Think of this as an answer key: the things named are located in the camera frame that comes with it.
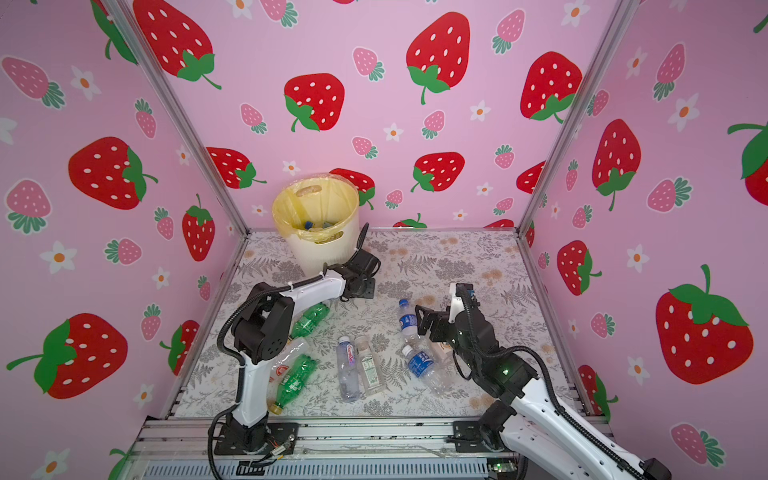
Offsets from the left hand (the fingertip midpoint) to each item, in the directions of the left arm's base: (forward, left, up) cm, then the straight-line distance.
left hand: (367, 287), depth 100 cm
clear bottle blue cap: (+21, +16, +9) cm, 28 cm away
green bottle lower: (-33, +17, +2) cm, 37 cm away
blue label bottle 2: (-14, -14, +2) cm, 20 cm away
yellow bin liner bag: (+22, +19, +17) cm, 34 cm away
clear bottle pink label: (-28, +4, 0) cm, 28 cm away
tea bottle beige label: (-24, -24, +3) cm, 34 cm away
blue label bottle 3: (-28, -18, +2) cm, 33 cm away
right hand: (-19, -18, +19) cm, 32 cm away
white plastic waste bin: (+3, +19, +12) cm, 23 cm away
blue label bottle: (+19, +21, +11) cm, 31 cm away
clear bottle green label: (-28, -3, +2) cm, 28 cm away
